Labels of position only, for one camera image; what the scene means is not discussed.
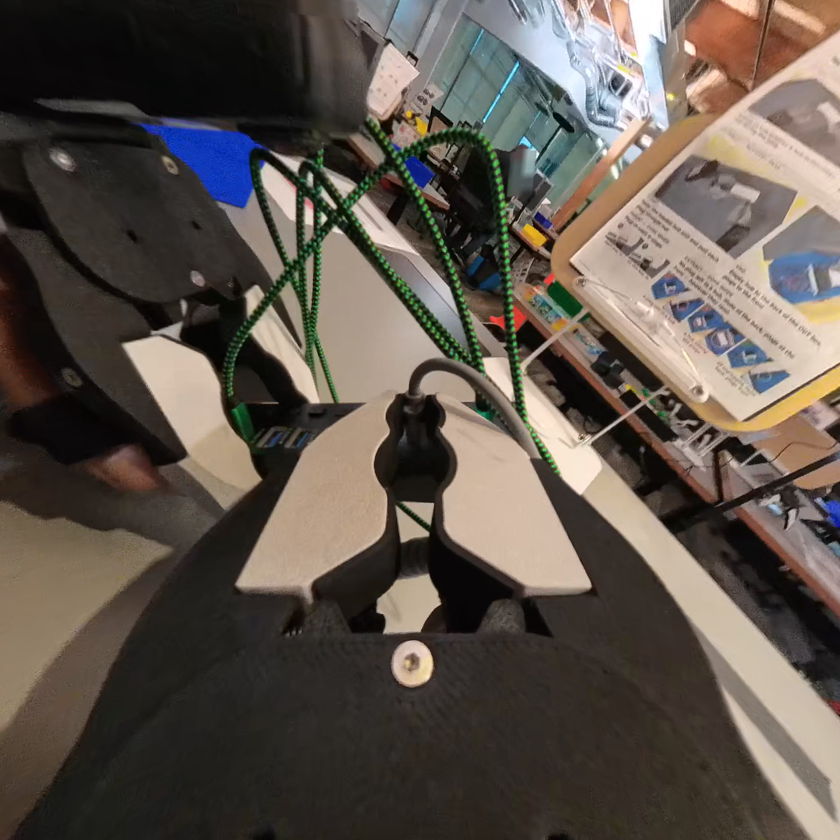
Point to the black green device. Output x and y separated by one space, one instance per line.
609 371

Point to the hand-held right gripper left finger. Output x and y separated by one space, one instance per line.
321 512

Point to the grey desk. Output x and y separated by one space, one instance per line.
367 315

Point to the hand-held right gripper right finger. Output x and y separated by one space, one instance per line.
505 518

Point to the black box-shaped USB hub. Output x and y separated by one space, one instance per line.
289 420

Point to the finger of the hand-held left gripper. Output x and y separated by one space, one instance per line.
282 334
190 394

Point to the person's left hand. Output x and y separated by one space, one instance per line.
128 472

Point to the colourful toy box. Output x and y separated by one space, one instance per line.
548 310

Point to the illustrated instruction sheet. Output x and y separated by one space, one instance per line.
722 275

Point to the blue storage bin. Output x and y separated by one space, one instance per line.
203 164

